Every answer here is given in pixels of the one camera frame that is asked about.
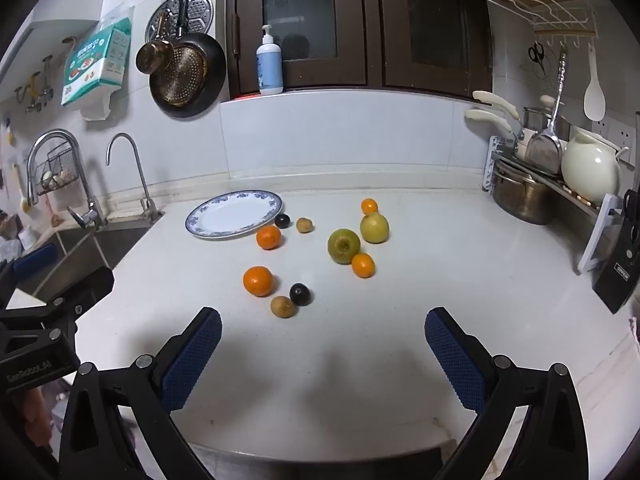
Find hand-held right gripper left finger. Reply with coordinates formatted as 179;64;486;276
59;306;223;480

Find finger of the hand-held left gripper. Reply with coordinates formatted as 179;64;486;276
0;266;116;333
0;242;59;292

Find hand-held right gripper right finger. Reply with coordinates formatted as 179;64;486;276
424;306;588;480

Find blue patterned white plate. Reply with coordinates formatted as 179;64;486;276
185;190;284;241

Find yellow-green pear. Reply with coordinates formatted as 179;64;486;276
360;212;390;245

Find green apple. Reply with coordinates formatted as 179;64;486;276
327;228;361;265

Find person's left hand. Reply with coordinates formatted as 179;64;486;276
10;387;56;461

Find steel sink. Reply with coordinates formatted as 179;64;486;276
15;220;151;301

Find large steel faucet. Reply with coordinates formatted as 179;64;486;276
26;129;108;231

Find slim steel faucet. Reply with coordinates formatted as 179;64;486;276
105;133;165;223

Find steel cooking pot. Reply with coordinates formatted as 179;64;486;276
492;160;556;226

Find black knife holder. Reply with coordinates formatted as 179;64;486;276
592;187;640;315

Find white steel dish rack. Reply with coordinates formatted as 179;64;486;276
482;135;626;276

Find green white bag box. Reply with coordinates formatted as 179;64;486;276
61;16;132;108

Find steel skimmer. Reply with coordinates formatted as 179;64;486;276
525;52;568;176

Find gold perforated strainer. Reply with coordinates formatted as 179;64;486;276
152;46;208;106

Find small copper pot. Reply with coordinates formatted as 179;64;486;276
136;39;174;76

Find white ceramic pitcher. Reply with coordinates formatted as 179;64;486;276
561;127;628;206

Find steel utensil holder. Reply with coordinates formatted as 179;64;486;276
522;106;571;141

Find white blue pump bottle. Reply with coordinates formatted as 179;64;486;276
256;24;284;95

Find round steel steamer plate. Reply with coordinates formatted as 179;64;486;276
145;0;215;46

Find white rice paddle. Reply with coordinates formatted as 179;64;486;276
584;42;607;122

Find black scissors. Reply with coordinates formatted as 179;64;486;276
528;42;546;78

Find wooden hook rack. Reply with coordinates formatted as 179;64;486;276
532;7;598;48

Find wire sink basket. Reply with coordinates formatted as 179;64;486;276
34;142;81;193

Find brass wall hook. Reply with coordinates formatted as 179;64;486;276
14;55;56;113

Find cream handled knife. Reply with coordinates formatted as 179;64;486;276
464;109;516;136
472;90;523;121

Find white wall socket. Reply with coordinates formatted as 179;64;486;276
592;119;636;166

